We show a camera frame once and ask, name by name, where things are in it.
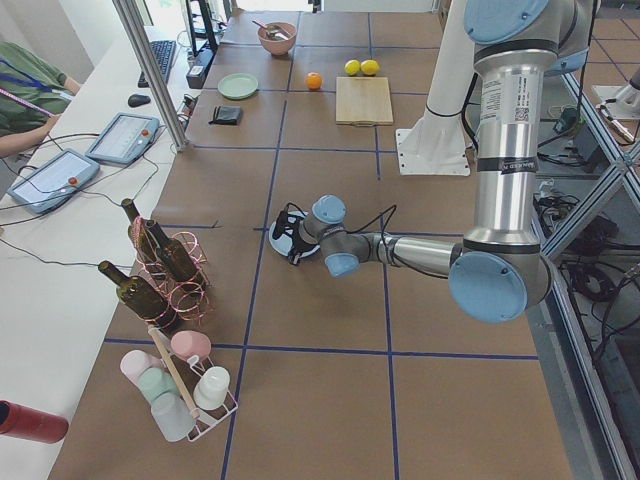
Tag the blue teach pendant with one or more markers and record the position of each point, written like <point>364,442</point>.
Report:
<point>124,139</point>
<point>55,182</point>

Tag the light grey cup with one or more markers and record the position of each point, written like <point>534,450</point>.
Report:
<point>172,416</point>

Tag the black computer mouse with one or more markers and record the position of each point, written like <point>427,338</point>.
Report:
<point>138,100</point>

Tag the yellow lemon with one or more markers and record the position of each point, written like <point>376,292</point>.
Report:
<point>352,67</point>
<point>369,67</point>

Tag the pale green cup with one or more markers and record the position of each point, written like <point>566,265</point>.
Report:
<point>154,382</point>

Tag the copper wire bottle rack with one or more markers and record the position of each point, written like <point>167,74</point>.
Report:
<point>191,305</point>

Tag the green plate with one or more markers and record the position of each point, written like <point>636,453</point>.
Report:
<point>238,86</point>

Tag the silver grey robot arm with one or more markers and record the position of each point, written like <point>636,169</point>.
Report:
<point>497,271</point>

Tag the white wire cup rack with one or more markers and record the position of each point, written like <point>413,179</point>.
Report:
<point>186,375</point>

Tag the pale pink cup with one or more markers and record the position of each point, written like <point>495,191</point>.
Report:
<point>135,362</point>

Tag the metal scoop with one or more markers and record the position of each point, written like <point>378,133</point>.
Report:
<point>273,31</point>

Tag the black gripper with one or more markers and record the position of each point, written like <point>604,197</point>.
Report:
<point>297,239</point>

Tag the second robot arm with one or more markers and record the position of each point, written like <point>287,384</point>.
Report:
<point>618,104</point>

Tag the red cylinder bottle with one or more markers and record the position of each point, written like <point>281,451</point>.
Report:
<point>26,423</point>

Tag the dark grey folded cloth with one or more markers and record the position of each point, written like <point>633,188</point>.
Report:
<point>226,115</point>

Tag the yellow lemon left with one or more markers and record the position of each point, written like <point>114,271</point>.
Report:
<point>352,67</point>

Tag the black keyboard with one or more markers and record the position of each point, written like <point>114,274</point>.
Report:
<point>164,51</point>

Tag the aluminium frame post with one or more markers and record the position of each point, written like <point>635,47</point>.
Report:
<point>132,22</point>

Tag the yellow lemon right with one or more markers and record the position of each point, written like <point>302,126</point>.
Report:
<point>369,67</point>

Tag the wooden cutting board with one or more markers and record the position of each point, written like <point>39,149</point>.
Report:
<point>363,101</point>

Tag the person in green shirt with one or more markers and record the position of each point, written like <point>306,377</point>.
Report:
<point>34,94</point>

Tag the white upturned cup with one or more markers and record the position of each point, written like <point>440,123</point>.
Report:
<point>211,390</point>

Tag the blue teach pendant far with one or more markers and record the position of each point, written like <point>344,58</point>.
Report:
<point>124,139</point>

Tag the blue teach pendant near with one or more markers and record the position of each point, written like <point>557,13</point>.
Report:
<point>55,182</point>

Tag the dark green wine bottle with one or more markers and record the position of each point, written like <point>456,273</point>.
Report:
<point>143,244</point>
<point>142,298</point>
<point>174,256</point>

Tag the light blue plate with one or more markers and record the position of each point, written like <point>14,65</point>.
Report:
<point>284,235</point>

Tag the pink bowl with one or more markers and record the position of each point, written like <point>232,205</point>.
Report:
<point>275,46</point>

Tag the orange fruit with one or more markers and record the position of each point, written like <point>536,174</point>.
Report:
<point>313,81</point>

